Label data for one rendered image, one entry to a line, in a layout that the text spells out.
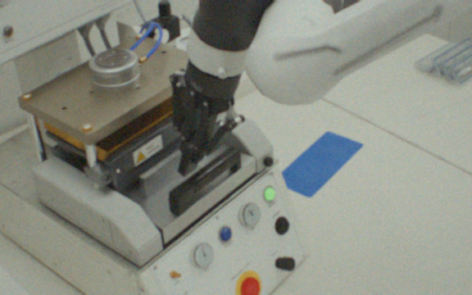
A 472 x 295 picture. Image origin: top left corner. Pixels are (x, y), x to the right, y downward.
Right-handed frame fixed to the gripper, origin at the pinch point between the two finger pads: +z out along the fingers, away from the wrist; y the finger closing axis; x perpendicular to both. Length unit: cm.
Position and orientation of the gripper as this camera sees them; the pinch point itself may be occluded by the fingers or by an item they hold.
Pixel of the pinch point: (190, 156)
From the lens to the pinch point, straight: 104.3
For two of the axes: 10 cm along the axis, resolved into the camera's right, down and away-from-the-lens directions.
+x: 6.3, -4.7, 6.1
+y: 7.4, 6.0, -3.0
